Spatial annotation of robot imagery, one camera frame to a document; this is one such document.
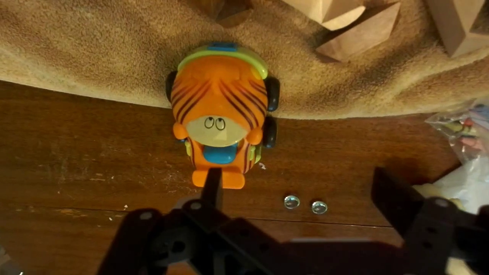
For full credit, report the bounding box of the small glass bead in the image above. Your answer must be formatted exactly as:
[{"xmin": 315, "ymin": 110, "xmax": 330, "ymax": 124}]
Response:
[
  {"xmin": 282, "ymin": 194, "xmax": 302, "ymax": 212},
  {"xmin": 310, "ymin": 198, "xmax": 330, "ymax": 215}
]

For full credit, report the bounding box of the pale wooden block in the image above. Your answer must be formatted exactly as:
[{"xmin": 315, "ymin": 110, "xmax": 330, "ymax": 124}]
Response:
[{"xmin": 425, "ymin": 0, "xmax": 489, "ymax": 58}]

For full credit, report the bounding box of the brown wooden block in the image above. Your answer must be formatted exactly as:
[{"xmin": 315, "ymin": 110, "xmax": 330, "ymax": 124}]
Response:
[{"xmin": 315, "ymin": 1, "xmax": 402, "ymax": 64}]

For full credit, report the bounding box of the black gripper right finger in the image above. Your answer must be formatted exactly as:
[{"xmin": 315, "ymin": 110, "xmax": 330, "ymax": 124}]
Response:
[{"xmin": 370, "ymin": 165, "xmax": 489, "ymax": 275}]

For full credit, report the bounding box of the orange tiger toy car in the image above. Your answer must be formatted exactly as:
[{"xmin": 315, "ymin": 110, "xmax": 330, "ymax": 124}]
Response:
[{"xmin": 165, "ymin": 41, "xmax": 281, "ymax": 191}]

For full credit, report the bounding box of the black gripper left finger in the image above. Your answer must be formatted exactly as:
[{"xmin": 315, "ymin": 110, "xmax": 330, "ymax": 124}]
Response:
[{"xmin": 98, "ymin": 166, "xmax": 241, "ymax": 275}]

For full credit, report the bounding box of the dark wooden block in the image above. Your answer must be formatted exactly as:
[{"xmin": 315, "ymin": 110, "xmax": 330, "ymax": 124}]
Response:
[{"xmin": 192, "ymin": 0, "xmax": 255, "ymax": 27}]

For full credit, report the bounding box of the tan towel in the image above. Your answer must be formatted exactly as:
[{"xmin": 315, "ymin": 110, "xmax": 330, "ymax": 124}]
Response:
[{"xmin": 0, "ymin": 0, "xmax": 489, "ymax": 122}]

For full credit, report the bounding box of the light wooden block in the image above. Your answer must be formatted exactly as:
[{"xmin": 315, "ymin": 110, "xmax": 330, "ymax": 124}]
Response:
[{"xmin": 281, "ymin": 0, "xmax": 368, "ymax": 32}]

